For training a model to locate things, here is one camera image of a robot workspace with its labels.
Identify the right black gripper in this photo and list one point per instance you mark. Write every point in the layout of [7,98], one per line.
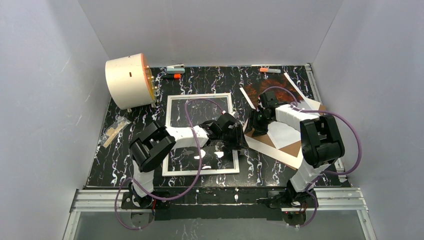
[255,122]

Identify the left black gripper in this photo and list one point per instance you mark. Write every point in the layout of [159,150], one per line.
[236,137]

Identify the brown cardboard backing board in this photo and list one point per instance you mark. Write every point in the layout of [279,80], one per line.
[284,112]

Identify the red autumn photo print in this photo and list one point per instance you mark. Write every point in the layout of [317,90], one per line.
[285,90]

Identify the white picture frame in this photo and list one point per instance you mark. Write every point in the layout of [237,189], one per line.
[185,161]

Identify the white mat board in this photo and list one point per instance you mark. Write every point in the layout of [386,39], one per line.
[282,142]

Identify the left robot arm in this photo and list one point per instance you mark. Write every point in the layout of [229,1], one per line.
[156,141]

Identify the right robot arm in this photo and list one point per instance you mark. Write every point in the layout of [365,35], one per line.
[321,144]

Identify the orange grey utility knife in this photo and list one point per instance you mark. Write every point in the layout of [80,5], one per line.
[270,70]

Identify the black orange marker pen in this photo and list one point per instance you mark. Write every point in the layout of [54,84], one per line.
[171,76]

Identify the cream cylindrical drum device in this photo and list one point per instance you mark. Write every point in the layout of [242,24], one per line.
[130,81]

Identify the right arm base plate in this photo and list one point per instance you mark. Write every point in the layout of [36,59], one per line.
[286,199]

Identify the aluminium rail front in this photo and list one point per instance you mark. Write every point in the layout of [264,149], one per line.
[108,200]

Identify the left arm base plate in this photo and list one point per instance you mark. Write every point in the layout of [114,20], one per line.
[131,201]

